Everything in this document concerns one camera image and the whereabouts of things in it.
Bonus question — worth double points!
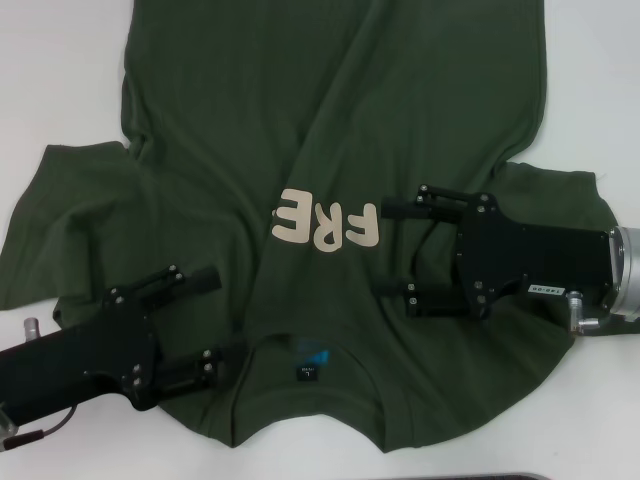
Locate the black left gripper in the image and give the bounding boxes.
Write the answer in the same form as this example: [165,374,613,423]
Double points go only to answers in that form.
[0,266,247,414]

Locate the dark green printed t-shirt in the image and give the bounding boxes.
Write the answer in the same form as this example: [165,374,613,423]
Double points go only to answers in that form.
[0,0,621,454]

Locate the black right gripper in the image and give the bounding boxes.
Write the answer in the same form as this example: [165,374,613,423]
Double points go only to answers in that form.
[377,183,614,320]

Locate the silver right cable connector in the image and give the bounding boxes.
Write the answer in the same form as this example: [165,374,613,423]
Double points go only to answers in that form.
[566,292,602,337]

